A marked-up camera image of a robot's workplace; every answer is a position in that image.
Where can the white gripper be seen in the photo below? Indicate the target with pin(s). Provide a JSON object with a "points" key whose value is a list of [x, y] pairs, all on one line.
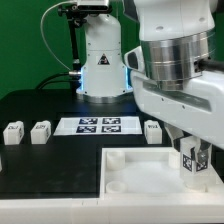
{"points": [[198, 109]]}

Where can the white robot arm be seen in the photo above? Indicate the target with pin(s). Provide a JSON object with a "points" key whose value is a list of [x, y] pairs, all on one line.
{"points": [[173, 75]]}

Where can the white sheet with AprilTags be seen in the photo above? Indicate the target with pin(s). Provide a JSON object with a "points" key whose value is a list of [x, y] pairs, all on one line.
{"points": [[125, 125]]}

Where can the white obstacle fence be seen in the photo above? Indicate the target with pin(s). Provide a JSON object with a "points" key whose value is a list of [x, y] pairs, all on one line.
{"points": [[199, 209]]}

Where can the white square tabletop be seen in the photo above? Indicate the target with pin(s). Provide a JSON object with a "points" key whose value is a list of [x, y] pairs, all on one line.
{"points": [[144, 171]]}

